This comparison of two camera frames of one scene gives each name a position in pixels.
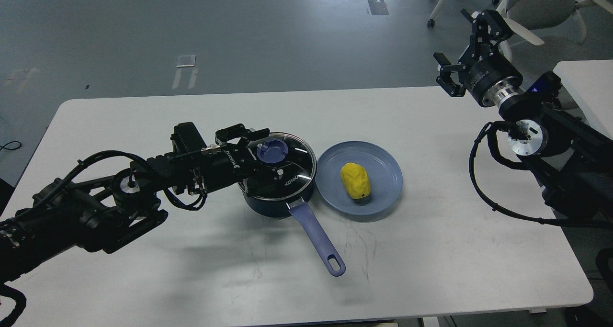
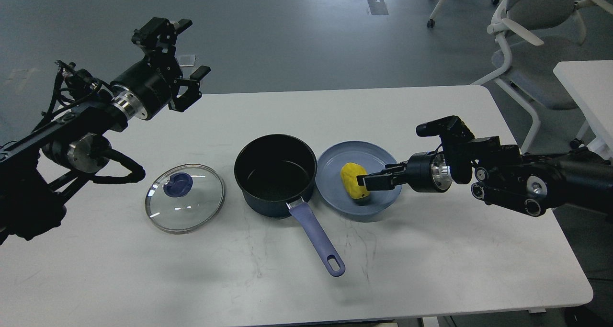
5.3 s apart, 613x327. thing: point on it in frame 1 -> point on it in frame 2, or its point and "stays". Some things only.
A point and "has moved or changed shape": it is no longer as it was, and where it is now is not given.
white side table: (590, 83) stays
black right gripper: (478, 74) -> (426, 172)
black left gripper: (224, 165) -> (146, 86)
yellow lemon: (355, 180) stays
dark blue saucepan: (295, 158) stays
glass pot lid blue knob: (272, 151) has moved or changed shape
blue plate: (385, 174) stays
